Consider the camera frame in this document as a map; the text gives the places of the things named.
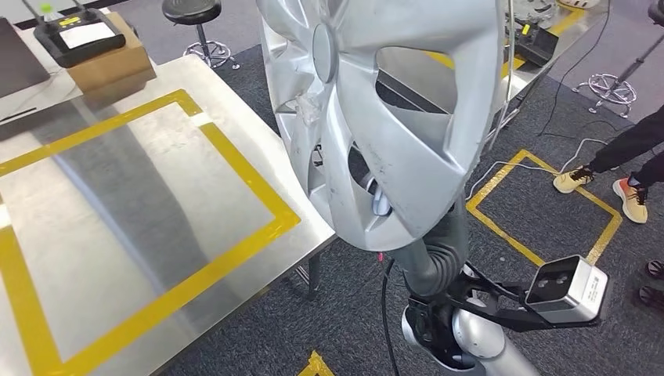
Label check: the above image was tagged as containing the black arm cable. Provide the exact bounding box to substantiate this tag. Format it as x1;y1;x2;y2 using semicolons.
381;258;402;376

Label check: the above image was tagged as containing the silver wheel hubcap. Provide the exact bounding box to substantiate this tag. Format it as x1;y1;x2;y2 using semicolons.
255;0;514;254

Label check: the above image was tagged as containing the steel workbench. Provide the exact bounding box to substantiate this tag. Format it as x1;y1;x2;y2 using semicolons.
376;0;612;151
0;54;337;376

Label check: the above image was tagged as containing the black box device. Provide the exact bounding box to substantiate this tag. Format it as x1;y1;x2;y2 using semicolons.
511;20;560;68

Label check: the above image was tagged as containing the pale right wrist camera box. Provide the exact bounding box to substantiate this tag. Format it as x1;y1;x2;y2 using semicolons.
525;255;609;325

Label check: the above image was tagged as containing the brown cardboard box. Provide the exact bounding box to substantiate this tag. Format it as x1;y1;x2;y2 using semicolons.
66;11;157;96

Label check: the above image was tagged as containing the yellow tape frame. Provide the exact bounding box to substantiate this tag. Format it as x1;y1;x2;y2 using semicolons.
0;89;302;376

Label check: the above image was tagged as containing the black camera bracket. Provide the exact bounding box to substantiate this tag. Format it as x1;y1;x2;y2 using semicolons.
456;269;603;333

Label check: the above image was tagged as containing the white floor cable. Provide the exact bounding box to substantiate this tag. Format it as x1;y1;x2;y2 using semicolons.
464;137;611;201

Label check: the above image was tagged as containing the black remote controller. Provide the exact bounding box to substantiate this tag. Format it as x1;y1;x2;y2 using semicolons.
20;0;127;68

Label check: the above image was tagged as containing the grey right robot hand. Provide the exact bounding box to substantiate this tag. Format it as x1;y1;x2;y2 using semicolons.
388;197;471;266

